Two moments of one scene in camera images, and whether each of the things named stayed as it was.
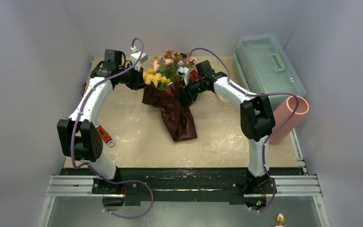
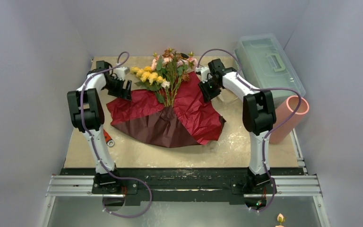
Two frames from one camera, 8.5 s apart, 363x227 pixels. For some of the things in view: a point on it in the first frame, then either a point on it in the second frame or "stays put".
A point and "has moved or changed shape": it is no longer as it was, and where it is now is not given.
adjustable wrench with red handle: x=106 y=137 stays put
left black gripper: x=138 y=83 → x=122 y=93
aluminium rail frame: x=305 y=185 stays put
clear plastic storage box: x=264 y=69 stays put
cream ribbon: x=220 y=97 stays put
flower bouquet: x=163 y=89 has moved or changed shape
